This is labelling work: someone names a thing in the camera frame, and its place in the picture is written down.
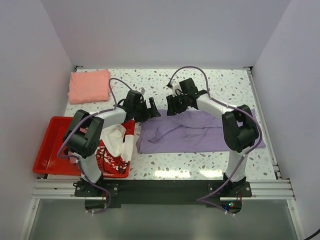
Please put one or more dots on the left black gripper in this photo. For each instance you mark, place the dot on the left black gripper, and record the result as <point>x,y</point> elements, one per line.
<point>149,113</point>

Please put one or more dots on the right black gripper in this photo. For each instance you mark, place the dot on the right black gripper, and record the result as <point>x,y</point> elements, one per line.
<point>172,109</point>

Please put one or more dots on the purple t shirt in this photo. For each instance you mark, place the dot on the purple t shirt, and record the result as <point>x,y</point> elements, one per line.
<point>192,131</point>

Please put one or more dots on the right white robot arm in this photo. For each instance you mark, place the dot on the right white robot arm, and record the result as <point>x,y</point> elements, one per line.
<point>241,132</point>

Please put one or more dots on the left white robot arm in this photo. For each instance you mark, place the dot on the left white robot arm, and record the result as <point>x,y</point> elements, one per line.
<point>82,136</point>

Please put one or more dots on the white and red t shirt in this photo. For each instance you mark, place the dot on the white and red t shirt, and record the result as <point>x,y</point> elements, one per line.
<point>115,150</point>

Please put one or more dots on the folded salmon pink t shirt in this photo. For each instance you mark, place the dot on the folded salmon pink t shirt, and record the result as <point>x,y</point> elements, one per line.
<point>89,87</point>

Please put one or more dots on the dusty pink t shirt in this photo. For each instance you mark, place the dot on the dusty pink t shirt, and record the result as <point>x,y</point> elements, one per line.
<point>73,157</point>

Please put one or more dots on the red plastic tray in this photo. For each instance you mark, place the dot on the red plastic tray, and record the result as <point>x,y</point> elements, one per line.
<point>47,161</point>

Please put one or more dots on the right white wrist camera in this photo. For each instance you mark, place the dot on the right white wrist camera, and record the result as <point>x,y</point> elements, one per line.
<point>176,89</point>

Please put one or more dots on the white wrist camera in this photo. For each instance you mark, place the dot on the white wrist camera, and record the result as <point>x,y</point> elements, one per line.
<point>142,91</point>
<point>176,89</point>

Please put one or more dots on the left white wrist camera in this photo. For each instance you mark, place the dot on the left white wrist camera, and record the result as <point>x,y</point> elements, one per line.
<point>142,91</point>

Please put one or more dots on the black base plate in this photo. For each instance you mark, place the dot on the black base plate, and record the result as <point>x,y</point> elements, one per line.
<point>113,193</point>

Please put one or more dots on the aluminium frame rail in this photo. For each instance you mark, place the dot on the aluminium frame rail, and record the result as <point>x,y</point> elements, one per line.
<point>54,189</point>

